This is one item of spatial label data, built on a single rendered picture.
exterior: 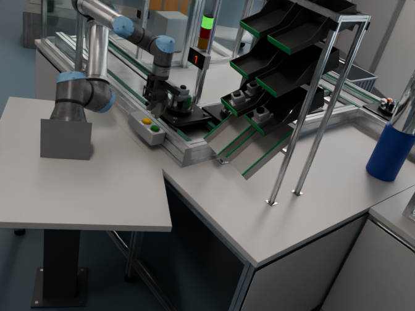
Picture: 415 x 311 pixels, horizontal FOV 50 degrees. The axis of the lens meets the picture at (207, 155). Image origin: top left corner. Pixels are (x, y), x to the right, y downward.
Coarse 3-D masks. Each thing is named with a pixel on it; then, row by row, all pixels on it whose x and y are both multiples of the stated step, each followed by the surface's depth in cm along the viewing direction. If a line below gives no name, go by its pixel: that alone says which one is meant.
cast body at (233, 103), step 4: (236, 92) 173; (240, 92) 172; (232, 96) 173; (236, 96) 172; (240, 96) 172; (244, 96) 172; (232, 100) 175; (236, 100) 172; (240, 100) 173; (244, 100) 173; (248, 100) 176; (232, 104) 174; (236, 104) 173; (240, 104) 174; (244, 104) 174; (236, 108) 174; (240, 108) 175
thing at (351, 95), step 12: (324, 84) 309; (348, 84) 306; (324, 96) 289; (348, 96) 298; (360, 96) 298; (372, 96) 295; (360, 108) 272; (348, 120) 272; (360, 120) 273; (372, 120) 267; (384, 120) 263; (372, 132) 268
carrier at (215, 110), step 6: (204, 108) 224; (210, 108) 225; (216, 108) 227; (222, 108) 224; (210, 114) 221; (216, 114) 221; (222, 114) 221; (228, 114) 219; (216, 120) 218; (222, 120) 216
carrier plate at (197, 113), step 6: (198, 108) 222; (162, 114) 209; (168, 114) 210; (192, 114) 215; (198, 114) 217; (168, 120) 205; (174, 120) 206; (180, 120) 207; (186, 120) 209; (192, 120) 210; (198, 120) 212; (204, 120) 215; (210, 120) 218; (174, 126) 204
